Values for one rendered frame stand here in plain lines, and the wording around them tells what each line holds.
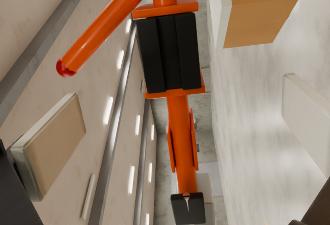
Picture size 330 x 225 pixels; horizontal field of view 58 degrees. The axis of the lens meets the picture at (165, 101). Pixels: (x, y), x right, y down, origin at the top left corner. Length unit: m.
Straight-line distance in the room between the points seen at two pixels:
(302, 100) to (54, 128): 0.13
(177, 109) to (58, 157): 0.16
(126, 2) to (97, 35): 0.04
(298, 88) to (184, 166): 0.19
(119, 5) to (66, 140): 0.16
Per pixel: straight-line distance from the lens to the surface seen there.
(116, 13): 0.31
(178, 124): 0.31
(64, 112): 0.18
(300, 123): 0.17
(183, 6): 0.27
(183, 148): 0.32
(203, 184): 0.39
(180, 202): 0.32
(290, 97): 0.18
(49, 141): 0.16
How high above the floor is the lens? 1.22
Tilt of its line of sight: 5 degrees up
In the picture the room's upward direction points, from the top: 96 degrees counter-clockwise
